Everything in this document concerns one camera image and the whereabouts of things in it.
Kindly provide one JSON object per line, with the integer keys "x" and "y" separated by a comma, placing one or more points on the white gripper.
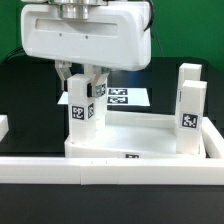
{"x": 107, "y": 33}

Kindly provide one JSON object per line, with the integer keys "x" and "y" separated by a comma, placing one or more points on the white desk top tray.
{"x": 132, "y": 135}

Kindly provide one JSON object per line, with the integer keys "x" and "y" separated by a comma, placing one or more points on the marker sheet with tags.
{"x": 127, "y": 96}

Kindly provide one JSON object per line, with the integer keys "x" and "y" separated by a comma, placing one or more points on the white block left edge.
{"x": 3, "y": 126}

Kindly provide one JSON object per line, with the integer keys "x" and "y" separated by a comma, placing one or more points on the white L-shaped obstacle fence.
{"x": 118, "y": 171}

